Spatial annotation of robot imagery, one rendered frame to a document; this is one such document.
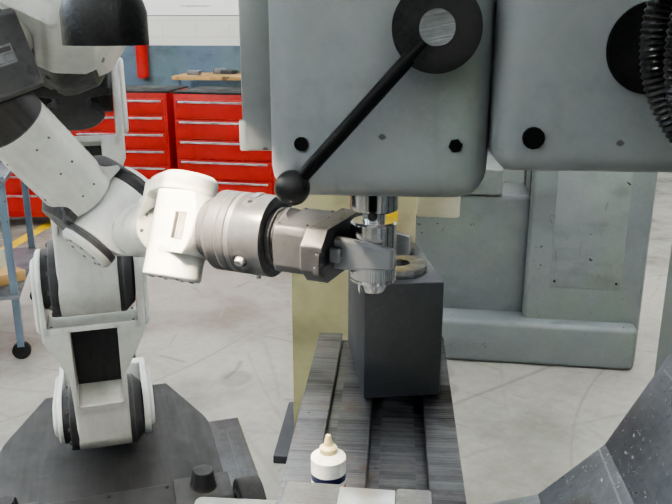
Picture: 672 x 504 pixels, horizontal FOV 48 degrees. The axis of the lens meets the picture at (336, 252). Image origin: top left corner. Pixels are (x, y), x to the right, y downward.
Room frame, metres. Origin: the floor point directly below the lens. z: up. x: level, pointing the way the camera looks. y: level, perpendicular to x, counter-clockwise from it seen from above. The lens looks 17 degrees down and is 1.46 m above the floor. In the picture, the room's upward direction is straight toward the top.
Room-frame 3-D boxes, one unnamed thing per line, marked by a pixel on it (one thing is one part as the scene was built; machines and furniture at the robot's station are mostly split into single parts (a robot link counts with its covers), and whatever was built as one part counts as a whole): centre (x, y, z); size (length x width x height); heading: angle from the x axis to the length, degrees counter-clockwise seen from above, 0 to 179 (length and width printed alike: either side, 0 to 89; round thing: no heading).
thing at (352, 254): (0.71, -0.03, 1.24); 0.06 x 0.02 x 0.03; 67
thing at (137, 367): (1.48, 0.50, 0.68); 0.21 x 0.20 x 0.13; 17
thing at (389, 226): (0.74, -0.04, 1.26); 0.05 x 0.05 x 0.01
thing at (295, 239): (0.78, 0.05, 1.24); 0.13 x 0.12 x 0.10; 157
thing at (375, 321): (1.17, -0.09, 1.00); 0.22 x 0.12 x 0.20; 5
